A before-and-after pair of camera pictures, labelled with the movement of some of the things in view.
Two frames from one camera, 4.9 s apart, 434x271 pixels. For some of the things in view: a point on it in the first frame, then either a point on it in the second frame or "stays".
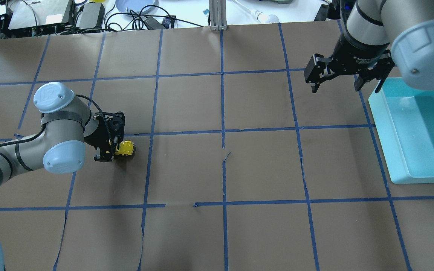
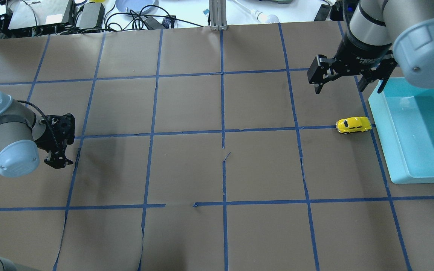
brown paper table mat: x=238 y=165 stays
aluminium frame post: x=218 y=15 stays
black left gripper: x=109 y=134 to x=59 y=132
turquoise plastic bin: x=418 y=131 stays
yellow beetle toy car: x=126 y=148 to x=352 y=124
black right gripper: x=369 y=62 stays
